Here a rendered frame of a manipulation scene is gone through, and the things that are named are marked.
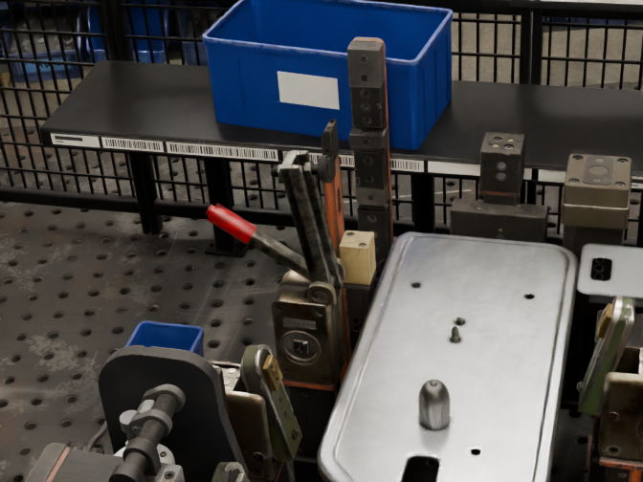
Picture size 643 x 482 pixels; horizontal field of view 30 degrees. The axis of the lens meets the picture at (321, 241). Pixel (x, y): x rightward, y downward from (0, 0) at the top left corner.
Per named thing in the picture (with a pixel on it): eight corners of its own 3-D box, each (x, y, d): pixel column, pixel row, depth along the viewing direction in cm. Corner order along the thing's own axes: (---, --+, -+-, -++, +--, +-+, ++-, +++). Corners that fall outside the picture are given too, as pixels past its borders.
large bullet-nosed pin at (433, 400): (447, 443, 120) (447, 394, 116) (416, 439, 120) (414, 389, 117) (453, 421, 122) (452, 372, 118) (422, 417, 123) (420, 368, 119)
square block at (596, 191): (609, 415, 162) (631, 189, 141) (549, 407, 163) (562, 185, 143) (613, 376, 168) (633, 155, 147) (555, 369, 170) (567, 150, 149)
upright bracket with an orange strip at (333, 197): (355, 461, 158) (330, 131, 129) (344, 460, 158) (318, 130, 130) (360, 446, 160) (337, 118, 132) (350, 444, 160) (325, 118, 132)
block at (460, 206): (538, 399, 165) (545, 217, 148) (451, 388, 168) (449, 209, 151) (540, 384, 167) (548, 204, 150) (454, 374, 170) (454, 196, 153)
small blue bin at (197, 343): (188, 426, 165) (179, 377, 160) (121, 417, 168) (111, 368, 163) (213, 374, 174) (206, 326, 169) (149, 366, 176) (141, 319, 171)
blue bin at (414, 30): (418, 152, 157) (416, 62, 150) (210, 122, 168) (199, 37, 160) (455, 94, 169) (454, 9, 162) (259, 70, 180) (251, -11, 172)
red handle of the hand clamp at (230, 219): (333, 290, 128) (206, 212, 126) (322, 302, 129) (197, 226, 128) (342, 267, 131) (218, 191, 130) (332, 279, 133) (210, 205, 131)
